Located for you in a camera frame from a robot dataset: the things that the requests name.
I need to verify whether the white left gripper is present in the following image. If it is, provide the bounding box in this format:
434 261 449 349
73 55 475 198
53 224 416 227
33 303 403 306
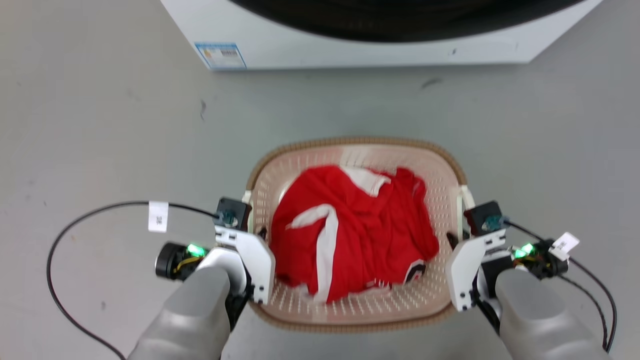
214 225 276 306

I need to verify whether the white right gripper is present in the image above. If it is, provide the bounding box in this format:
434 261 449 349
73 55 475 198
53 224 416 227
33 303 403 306
445 228 509 312

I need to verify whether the beige plastic laundry basket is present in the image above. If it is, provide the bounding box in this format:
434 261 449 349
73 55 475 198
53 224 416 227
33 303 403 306
244 136 476 334

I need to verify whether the red and white garment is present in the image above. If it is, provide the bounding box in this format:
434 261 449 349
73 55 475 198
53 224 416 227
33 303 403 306
269 165 441 305

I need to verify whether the blue energy label sticker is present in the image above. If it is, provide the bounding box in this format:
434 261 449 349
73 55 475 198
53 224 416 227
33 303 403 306
194 42 248 70

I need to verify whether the white washing machine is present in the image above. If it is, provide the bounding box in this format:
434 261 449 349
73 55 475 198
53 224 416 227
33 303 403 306
160 0 604 71

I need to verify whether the black round washer door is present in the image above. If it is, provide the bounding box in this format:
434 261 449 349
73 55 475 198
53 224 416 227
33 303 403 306
227 0 587 44

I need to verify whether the white left cable tag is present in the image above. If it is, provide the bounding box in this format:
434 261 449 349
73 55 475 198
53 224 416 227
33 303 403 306
148 201 170 234

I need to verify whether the white cable tag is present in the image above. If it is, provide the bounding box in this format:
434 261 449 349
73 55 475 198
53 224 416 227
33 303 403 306
148 201 170 234
548 232 581 262

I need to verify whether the white right cable tag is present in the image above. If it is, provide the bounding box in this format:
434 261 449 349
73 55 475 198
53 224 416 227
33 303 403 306
548 232 581 262

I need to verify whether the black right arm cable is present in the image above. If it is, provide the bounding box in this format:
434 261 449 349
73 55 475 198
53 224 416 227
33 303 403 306
504 219 619 354

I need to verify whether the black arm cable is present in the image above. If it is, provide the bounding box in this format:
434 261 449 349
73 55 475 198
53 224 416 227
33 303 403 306
504 219 619 354
46 200 221 360

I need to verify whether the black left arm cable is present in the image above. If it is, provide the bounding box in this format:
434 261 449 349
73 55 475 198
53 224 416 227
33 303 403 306
46 200 221 360

